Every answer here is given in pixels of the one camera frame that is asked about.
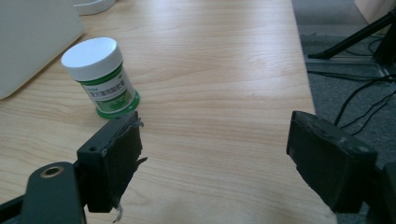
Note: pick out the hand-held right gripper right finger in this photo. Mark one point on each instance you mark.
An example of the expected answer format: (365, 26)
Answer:
(330, 161)

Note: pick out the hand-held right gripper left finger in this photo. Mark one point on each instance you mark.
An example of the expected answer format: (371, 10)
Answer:
(109, 165)

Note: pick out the green jar with white lid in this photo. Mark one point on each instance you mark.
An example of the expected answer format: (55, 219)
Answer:
(101, 77)

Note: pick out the black stand leg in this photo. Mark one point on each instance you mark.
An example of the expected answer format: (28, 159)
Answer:
(355, 37)

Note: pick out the white flat box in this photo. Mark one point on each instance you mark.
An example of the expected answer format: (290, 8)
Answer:
(29, 40)

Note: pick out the white round object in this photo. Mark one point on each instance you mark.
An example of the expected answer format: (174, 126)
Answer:
(92, 6)

